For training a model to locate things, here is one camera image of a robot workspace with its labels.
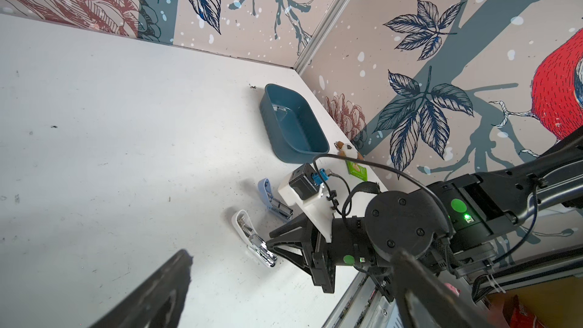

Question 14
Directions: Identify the brown plush dog toy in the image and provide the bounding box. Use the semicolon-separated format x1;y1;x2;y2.
334;141;364;160

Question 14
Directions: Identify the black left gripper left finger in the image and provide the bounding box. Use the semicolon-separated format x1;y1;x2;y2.
92;249;193;327

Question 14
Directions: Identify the teal plastic tray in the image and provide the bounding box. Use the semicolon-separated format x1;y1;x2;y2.
259;84;329;164

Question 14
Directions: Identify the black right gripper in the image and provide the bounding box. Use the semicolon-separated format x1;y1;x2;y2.
267;214;378;294

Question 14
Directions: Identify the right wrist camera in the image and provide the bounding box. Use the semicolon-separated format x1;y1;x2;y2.
277;162;347;243

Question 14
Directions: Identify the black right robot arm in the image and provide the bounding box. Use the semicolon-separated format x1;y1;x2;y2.
267;130;582;301

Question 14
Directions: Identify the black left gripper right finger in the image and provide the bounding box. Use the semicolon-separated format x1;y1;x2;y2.
393;249;492;327

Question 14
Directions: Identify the green snack packet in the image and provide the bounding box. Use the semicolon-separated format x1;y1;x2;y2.
346;161;368;182

